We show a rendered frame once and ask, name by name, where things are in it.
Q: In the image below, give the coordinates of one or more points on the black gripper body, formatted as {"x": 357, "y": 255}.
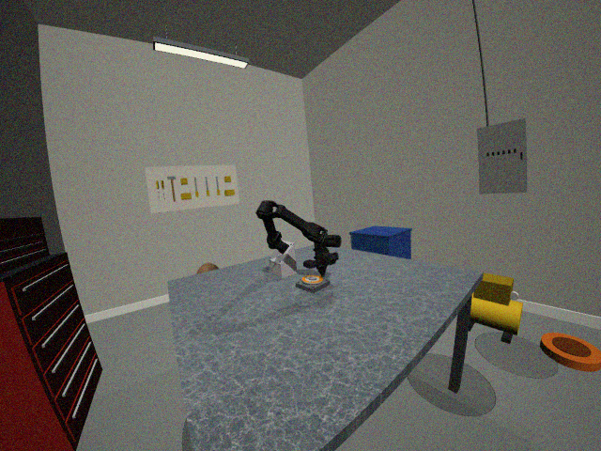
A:
{"x": 310, "y": 264}

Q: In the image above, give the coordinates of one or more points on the orange round plate with white inner ring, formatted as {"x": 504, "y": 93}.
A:
{"x": 319, "y": 279}

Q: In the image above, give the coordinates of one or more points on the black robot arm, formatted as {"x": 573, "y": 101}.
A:
{"x": 309, "y": 230}

